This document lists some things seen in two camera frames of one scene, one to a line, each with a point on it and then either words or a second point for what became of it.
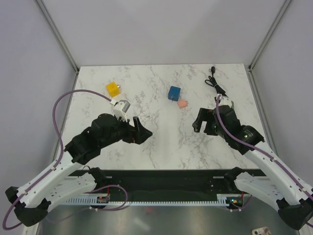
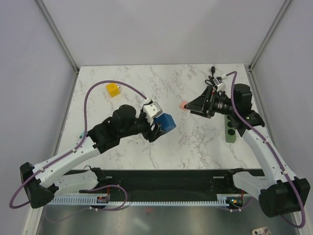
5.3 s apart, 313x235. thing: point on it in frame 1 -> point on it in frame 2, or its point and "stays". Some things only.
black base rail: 172,181 stays
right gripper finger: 197,124 -> 195,105
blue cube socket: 174,93 -> 167,122
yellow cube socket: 113,89 stays
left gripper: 137,136 -> 150,135
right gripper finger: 206,114 -> 202,100
